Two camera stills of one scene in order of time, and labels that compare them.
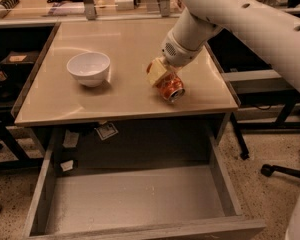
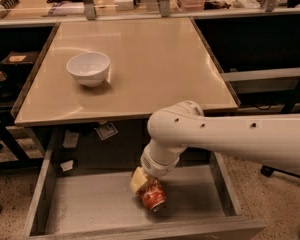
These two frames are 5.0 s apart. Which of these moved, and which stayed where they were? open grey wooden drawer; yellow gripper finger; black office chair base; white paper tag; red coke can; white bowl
Moved: yellow gripper finger; red coke can
Stayed: black office chair base; open grey wooden drawer; white bowl; white paper tag
